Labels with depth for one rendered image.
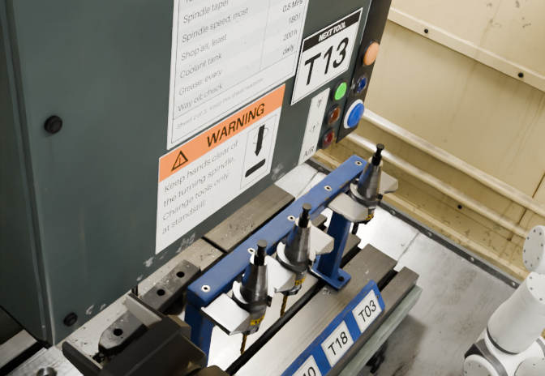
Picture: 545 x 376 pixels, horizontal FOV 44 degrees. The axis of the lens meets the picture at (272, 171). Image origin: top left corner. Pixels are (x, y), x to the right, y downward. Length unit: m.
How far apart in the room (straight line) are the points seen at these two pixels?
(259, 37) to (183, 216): 0.16
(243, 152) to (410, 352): 1.12
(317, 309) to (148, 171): 0.99
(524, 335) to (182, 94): 0.76
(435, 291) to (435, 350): 0.14
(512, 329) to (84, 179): 0.79
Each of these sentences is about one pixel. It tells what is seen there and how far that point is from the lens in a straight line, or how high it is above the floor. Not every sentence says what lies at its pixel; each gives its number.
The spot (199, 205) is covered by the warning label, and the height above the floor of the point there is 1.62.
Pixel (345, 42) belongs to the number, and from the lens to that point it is 0.68.
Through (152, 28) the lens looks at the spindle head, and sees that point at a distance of 0.44.
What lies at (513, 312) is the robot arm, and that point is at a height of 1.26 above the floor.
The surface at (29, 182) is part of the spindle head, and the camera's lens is 0.44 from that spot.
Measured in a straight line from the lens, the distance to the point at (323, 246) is 1.14.
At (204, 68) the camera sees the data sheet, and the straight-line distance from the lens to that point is 0.50.
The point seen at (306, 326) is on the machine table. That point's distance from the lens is 1.43.
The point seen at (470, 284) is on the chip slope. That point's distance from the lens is 1.73.
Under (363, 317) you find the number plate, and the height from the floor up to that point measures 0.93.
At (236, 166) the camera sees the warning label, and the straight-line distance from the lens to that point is 0.61.
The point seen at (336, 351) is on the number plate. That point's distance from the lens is 1.37.
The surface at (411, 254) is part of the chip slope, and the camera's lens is 1.75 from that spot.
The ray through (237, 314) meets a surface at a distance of 1.03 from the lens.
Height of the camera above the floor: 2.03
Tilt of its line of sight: 40 degrees down
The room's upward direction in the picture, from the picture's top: 10 degrees clockwise
